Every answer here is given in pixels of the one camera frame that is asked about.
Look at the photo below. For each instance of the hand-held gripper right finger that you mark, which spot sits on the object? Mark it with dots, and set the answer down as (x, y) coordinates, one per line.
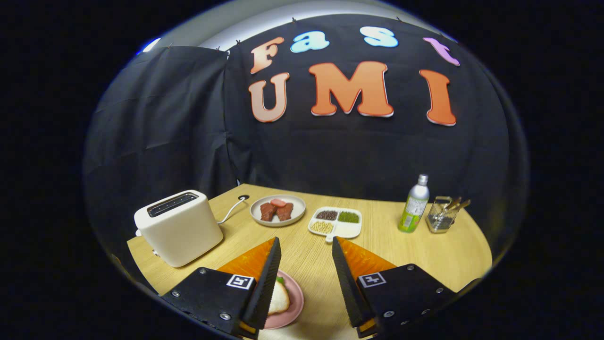
(401, 293)

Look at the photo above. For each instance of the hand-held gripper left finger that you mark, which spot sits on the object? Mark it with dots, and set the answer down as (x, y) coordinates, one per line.
(212, 293)

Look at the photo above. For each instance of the toasted bread slice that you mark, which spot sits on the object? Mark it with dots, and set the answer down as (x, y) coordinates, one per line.
(279, 298)

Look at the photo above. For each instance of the white toaster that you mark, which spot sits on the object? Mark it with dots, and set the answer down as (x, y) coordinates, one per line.
(179, 236)

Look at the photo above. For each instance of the divided white dish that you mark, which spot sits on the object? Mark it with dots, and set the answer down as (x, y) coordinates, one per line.
(347, 231)

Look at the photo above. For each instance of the pink plate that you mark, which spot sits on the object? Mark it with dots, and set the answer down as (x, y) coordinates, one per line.
(297, 297)

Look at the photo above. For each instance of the green and silver bottle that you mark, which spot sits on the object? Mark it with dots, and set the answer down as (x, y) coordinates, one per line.
(415, 208)

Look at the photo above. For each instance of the pile of green beans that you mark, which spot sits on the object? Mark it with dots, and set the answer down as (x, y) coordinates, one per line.
(348, 216)

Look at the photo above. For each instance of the brown meat piece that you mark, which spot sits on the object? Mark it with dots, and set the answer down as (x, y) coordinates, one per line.
(285, 212)
(268, 211)

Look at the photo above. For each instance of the pile of yellow soybeans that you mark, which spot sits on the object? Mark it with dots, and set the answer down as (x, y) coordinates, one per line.
(322, 227)

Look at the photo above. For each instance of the pile of dark beans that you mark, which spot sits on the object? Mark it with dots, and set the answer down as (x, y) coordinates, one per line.
(326, 215)

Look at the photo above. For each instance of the pink sausage slice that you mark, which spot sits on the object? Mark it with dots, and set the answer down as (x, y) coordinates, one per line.
(278, 202)

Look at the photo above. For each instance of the round white plate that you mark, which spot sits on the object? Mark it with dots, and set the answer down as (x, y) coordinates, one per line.
(299, 210)

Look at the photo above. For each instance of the black backdrop cloth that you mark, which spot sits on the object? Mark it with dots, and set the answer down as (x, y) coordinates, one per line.
(330, 156)

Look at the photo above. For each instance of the ceiling light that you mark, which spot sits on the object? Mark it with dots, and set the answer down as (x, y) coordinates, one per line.
(150, 45)

